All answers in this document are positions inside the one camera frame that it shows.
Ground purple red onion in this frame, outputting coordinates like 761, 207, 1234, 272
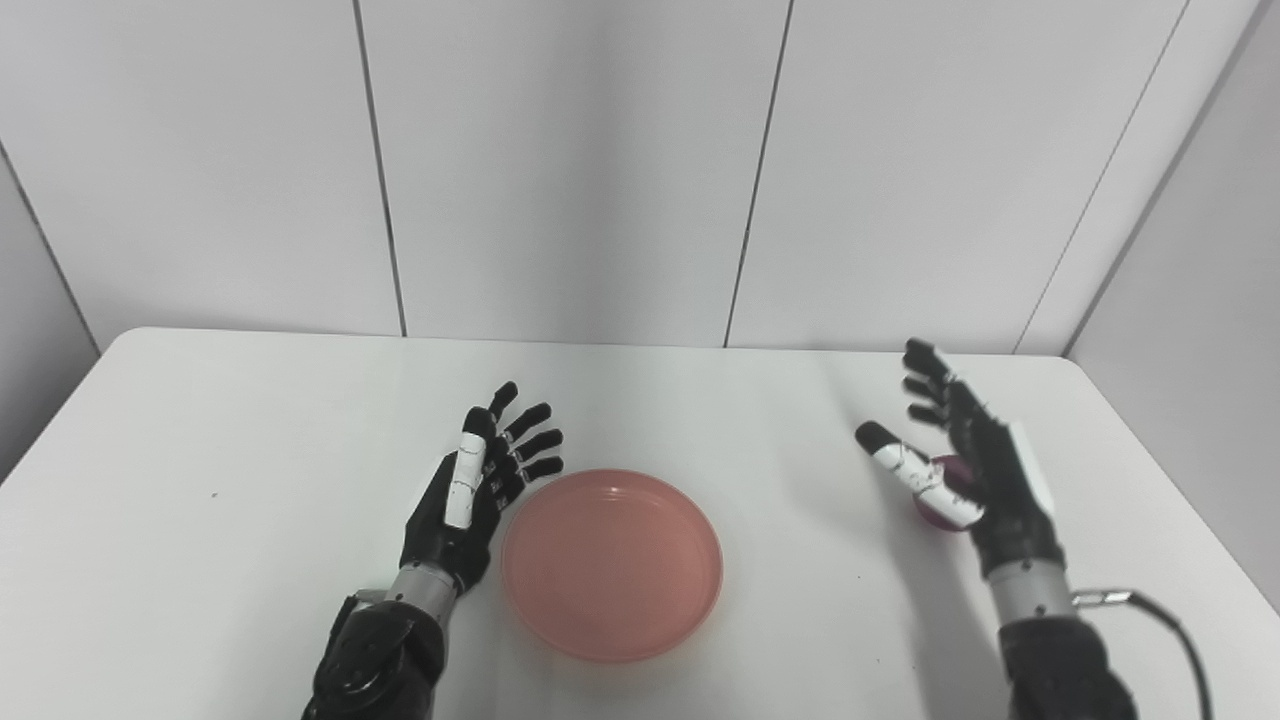
913, 455, 976, 533

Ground pink plate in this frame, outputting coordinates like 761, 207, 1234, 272
501, 469, 724, 664

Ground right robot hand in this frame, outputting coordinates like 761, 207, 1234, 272
855, 338, 1065, 581

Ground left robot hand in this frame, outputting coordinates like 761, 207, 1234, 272
399, 381, 565, 598

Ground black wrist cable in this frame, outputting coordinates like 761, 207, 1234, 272
1072, 588, 1215, 720

